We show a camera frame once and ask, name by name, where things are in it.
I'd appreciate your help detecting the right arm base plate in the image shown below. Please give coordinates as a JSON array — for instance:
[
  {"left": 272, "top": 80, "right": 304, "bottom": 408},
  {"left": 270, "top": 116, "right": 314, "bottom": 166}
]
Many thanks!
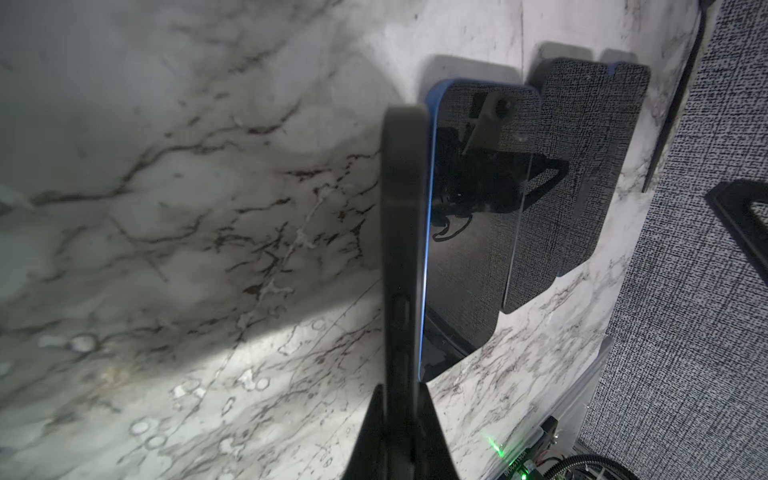
[{"left": 493, "top": 416, "right": 578, "bottom": 480}]

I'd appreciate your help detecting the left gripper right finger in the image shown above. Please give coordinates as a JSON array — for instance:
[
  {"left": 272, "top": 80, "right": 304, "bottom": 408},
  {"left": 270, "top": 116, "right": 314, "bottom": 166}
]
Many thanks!
[{"left": 416, "top": 383, "right": 459, "bottom": 480}]

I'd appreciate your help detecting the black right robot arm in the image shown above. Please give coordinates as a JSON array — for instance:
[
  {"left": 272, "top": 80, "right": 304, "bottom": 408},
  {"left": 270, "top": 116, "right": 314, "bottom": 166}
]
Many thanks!
[{"left": 704, "top": 179, "right": 767, "bottom": 283}]

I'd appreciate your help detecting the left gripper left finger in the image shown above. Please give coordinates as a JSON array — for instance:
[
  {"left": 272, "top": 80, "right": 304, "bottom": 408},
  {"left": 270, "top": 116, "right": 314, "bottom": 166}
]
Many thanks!
[{"left": 341, "top": 384, "right": 385, "bottom": 480}]

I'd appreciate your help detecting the phone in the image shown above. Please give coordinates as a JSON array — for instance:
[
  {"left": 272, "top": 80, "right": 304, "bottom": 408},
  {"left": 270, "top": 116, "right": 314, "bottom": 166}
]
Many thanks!
[
  {"left": 420, "top": 79, "right": 541, "bottom": 382},
  {"left": 381, "top": 105, "right": 430, "bottom": 479},
  {"left": 501, "top": 57, "right": 619, "bottom": 314},
  {"left": 557, "top": 62, "right": 651, "bottom": 277}
]

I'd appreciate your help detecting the black corrugated cable hose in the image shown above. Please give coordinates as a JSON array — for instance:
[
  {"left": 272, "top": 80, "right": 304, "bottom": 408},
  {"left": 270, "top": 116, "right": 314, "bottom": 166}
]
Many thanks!
[{"left": 542, "top": 454, "right": 642, "bottom": 480}]

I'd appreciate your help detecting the black spoon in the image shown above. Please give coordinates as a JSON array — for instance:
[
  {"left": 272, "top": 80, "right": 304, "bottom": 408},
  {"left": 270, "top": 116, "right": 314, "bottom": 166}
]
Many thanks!
[{"left": 641, "top": 0, "right": 715, "bottom": 193}]

